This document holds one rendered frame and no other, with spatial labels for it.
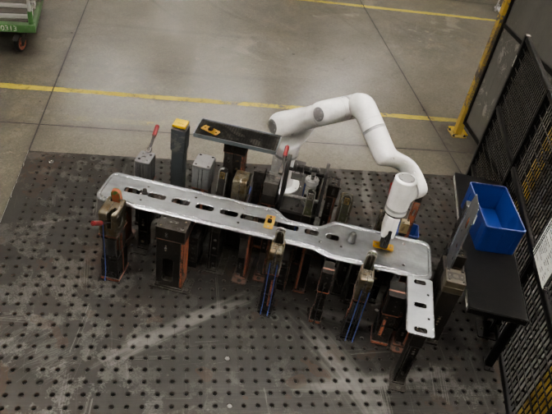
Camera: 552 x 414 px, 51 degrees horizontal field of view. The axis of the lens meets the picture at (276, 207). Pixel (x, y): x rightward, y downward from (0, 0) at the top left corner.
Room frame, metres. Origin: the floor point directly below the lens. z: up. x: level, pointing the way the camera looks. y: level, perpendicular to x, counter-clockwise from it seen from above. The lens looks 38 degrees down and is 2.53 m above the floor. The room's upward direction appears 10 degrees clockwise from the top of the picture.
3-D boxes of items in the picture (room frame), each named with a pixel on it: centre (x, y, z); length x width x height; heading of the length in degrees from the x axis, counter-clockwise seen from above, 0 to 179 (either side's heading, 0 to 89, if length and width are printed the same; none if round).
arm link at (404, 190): (1.80, -0.45, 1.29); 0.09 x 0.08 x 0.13; 129
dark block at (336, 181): (2.03, -0.23, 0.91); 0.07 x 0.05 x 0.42; 176
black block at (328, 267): (1.64, -0.25, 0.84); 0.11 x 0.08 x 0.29; 176
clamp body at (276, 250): (1.65, -0.03, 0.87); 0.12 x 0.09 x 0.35; 176
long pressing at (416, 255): (1.82, 0.04, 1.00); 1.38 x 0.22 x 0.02; 86
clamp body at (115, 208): (1.68, 0.61, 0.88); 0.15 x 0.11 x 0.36; 176
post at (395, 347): (1.58, -0.59, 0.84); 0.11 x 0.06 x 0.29; 176
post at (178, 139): (2.20, 0.48, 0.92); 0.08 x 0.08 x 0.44; 86
